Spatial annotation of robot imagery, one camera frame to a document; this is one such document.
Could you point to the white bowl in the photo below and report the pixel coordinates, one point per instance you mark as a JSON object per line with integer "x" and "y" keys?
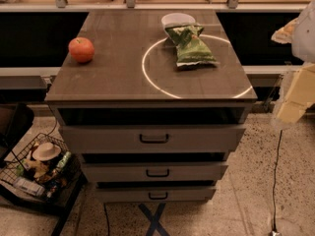
{"x": 176, "y": 19}

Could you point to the grey drawer cabinet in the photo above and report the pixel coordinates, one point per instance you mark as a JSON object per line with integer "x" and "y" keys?
{"x": 133, "y": 81}

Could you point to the blue tape cross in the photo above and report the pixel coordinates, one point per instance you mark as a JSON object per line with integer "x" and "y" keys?
{"x": 153, "y": 218}

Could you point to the red apple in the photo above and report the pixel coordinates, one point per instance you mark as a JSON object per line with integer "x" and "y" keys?
{"x": 81, "y": 49}

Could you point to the green chip bag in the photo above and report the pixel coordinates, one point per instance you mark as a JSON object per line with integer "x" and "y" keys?
{"x": 190, "y": 48}

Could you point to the grey drawer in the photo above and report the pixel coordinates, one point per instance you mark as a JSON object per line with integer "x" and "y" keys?
{"x": 145, "y": 172}
{"x": 173, "y": 194}
{"x": 152, "y": 139}

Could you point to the grey top drawer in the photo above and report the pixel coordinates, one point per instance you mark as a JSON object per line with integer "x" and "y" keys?
{"x": 152, "y": 139}

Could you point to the grey bottom drawer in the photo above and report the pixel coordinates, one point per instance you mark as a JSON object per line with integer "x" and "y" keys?
{"x": 173, "y": 194}

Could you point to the white packet in basket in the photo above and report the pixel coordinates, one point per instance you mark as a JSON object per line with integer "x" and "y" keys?
{"x": 28, "y": 186}

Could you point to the white cup in basket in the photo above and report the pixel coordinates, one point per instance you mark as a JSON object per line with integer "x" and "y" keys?
{"x": 46, "y": 151}

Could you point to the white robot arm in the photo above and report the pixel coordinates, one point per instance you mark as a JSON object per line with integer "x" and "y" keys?
{"x": 300, "y": 33}

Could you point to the black wire basket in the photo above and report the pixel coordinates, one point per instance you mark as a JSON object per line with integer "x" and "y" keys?
{"x": 44, "y": 173}

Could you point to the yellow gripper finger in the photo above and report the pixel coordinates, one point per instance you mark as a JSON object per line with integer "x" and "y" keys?
{"x": 300, "y": 95}

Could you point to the grey middle drawer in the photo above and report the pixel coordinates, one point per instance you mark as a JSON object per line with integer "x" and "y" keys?
{"x": 145, "y": 172}

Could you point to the green bottle in basket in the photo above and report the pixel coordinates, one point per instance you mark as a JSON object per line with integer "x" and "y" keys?
{"x": 62, "y": 163}

